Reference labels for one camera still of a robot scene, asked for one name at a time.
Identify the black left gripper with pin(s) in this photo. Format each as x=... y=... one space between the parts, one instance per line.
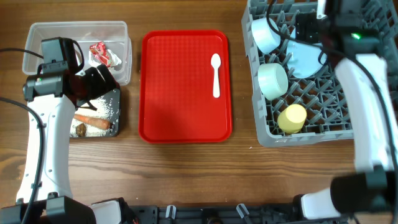
x=100 y=87

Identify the red serving tray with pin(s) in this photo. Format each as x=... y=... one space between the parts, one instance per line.
x=176 y=103

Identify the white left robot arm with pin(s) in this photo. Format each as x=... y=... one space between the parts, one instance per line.
x=45 y=195

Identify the light blue rice bowl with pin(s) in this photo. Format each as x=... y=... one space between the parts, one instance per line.
x=265 y=38

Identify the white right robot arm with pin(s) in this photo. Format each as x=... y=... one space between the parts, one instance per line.
x=355 y=53

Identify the cooked white rice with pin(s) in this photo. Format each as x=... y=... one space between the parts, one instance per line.
x=105 y=109

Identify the light blue plate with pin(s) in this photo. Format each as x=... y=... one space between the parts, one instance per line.
x=305 y=60

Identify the yellow plastic cup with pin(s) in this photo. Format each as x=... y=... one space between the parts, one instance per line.
x=292 y=119

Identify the white tissue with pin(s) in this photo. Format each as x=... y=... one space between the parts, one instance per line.
x=114 y=59

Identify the clear plastic bin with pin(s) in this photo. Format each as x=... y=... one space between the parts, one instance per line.
x=114 y=34

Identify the mint green bowl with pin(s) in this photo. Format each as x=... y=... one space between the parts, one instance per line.
x=273 y=80

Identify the white plastic spoon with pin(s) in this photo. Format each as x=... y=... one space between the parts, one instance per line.
x=216 y=63

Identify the grey dishwasher rack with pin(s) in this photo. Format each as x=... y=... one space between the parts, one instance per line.
x=318 y=91

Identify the carrot piece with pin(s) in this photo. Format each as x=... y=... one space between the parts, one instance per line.
x=96 y=122

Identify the brown food scrap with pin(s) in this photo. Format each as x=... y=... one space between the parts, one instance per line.
x=80 y=130

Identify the red snack wrapper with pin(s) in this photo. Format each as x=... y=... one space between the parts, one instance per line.
x=98 y=54

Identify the black plastic tray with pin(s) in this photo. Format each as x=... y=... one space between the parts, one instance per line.
x=115 y=109

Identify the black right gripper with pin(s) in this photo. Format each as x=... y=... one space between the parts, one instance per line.
x=304 y=25

